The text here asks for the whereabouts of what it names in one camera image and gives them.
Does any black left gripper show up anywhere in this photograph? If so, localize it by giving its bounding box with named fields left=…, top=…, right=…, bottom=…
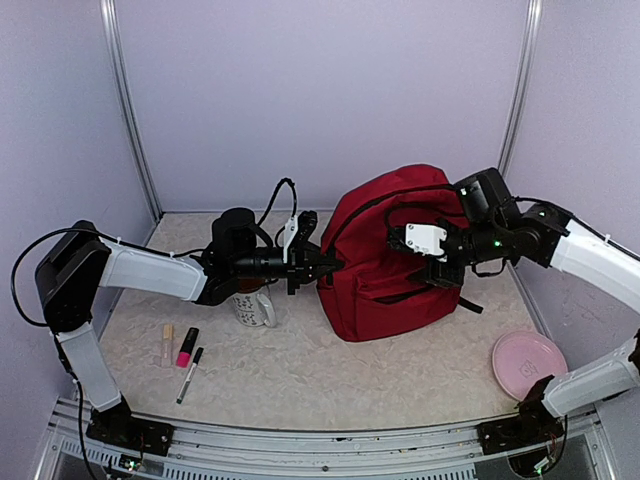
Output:
left=232, top=242, right=345, bottom=295

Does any red student backpack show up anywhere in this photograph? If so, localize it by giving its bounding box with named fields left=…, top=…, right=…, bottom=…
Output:
left=317, top=164, right=483, bottom=342

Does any pink black highlighter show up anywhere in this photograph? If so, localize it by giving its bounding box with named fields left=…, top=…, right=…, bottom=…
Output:
left=175, top=327, right=199, bottom=368

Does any beige eraser stick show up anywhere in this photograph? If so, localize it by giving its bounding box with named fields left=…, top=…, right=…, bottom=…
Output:
left=155, top=324, right=174, bottom=368

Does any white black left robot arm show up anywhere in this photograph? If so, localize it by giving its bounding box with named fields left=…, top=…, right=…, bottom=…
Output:
left=34, top=208, right=344, bottom=445

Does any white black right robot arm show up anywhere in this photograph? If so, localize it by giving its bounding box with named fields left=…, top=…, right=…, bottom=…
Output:
left=400, top=168, right=639, bottom=444

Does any white mug with tea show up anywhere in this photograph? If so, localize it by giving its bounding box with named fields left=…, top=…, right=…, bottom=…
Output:
left=231, top=285, right=278, bottom=328

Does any pink plate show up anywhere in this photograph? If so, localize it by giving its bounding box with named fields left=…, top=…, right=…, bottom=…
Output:
left=491, top=331, right=568, bottom=401

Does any green white pen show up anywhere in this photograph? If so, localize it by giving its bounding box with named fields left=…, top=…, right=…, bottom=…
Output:
left=176, top=347, right=204, bottom=404

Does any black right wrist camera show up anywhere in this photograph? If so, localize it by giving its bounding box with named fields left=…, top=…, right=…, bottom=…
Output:
left=384, top=202, right=447, bottom=262

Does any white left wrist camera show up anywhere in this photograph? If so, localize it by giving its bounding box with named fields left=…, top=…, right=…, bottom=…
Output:
left=257, top=177, right=301, bottom=264

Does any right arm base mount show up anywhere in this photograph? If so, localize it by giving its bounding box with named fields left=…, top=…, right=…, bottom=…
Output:
left=477, top=397, right=566, bottom=455

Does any aluminium front rail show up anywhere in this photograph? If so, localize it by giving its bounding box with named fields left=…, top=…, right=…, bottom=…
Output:
left=27, top=398, right=623, bottom=479

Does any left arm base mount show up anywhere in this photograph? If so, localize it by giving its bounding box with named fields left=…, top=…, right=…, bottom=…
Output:
left=87, top=398, right=174, bottom=457

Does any right aluminium frame post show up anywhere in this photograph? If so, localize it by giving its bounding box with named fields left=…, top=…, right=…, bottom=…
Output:
left=498, top=0, right=543, bottom=176

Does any aluminium frame post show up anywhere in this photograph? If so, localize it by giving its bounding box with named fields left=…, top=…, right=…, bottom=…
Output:
left=100, top=0, right=164, bottom=224
left=498, top=0, right=543, bottom=176

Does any left aluminium frame post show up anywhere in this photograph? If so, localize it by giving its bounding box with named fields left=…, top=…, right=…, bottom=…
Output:
left=100, top=0, right=164, bottom=224

